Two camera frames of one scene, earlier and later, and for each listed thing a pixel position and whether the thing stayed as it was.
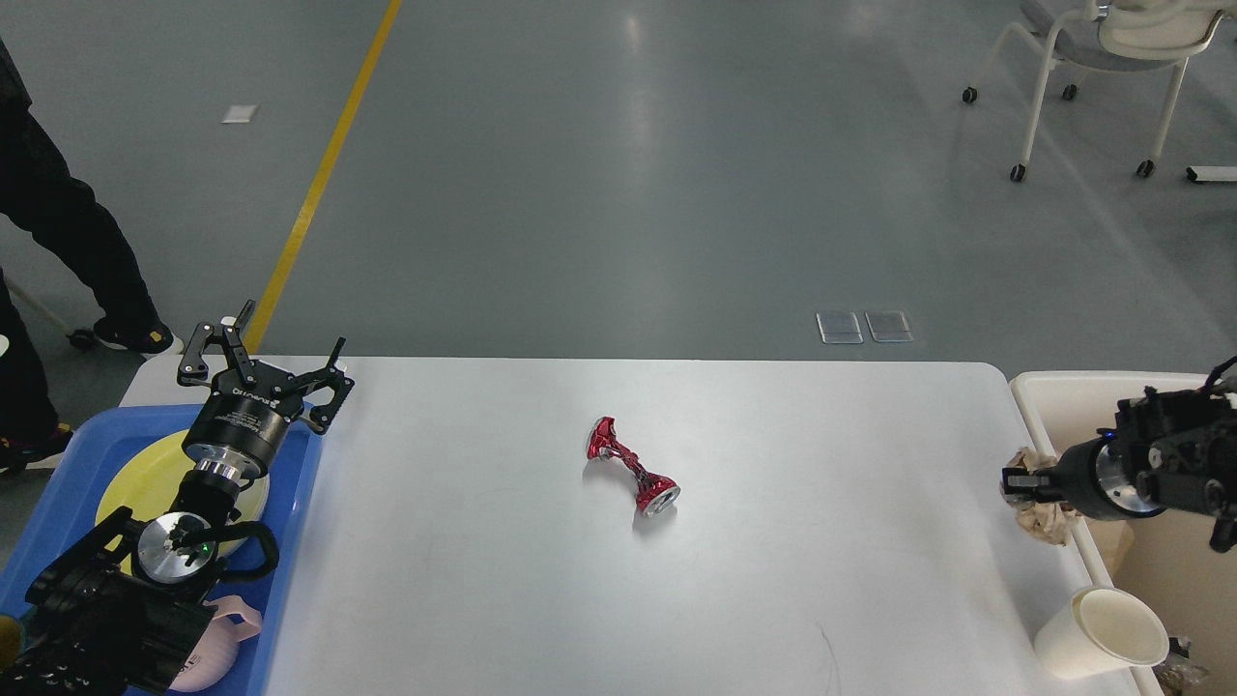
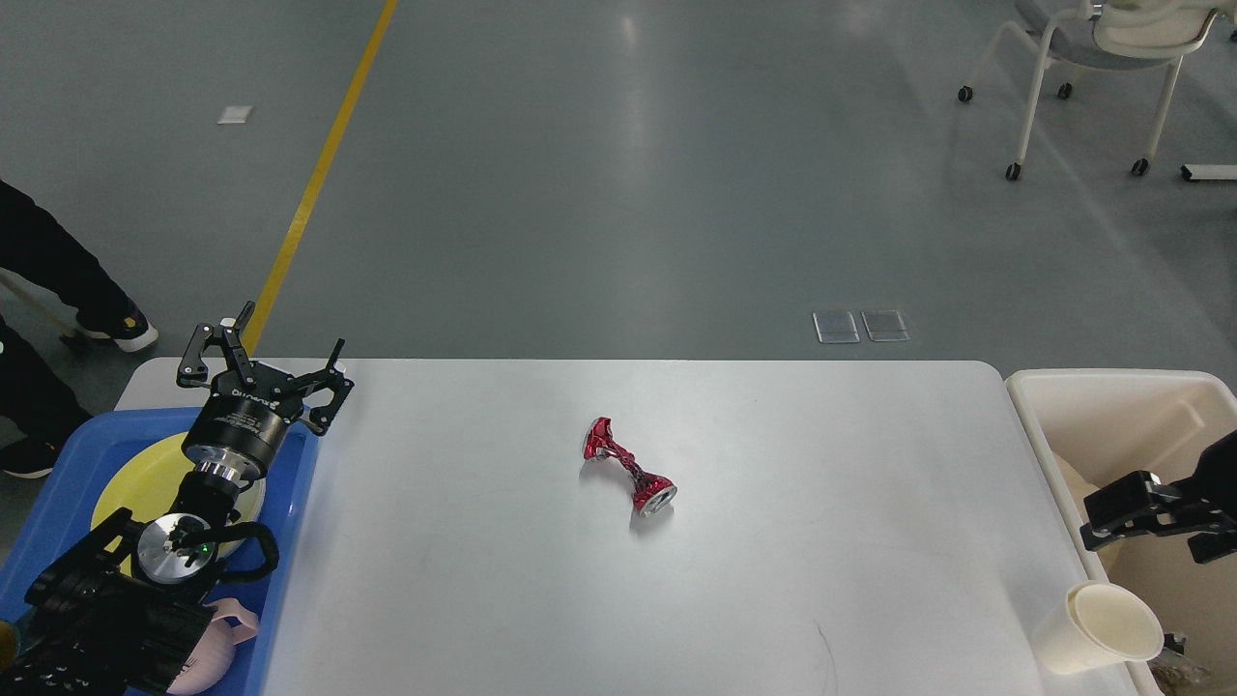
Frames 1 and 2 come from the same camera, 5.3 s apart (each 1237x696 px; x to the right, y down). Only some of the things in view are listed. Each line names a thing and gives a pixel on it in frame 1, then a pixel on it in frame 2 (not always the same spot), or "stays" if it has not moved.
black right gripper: x=1098 y=478 -> x=1132 y=505
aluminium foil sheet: x=1178 y=671 stays
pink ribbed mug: x=215 y=649 stays
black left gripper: x=250 y=417 stays
